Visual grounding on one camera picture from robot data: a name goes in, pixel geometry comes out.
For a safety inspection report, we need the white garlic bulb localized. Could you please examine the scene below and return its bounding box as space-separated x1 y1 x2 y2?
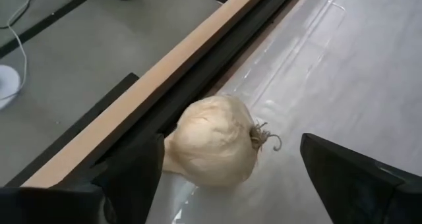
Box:
163 94 283 188

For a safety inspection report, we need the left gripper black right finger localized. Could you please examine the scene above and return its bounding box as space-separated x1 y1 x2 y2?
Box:
299 133 422 224

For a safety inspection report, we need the wooden table board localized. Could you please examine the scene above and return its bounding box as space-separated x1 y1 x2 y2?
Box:
21 0 275 188

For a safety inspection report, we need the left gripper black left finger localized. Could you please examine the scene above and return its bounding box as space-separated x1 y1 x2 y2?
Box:
0 134 166 224

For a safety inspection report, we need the white cable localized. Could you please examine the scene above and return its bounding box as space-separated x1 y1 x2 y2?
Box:
0 0 44 101

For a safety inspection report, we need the white tower fan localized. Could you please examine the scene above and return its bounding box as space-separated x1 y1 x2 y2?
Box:
0 65 22 111

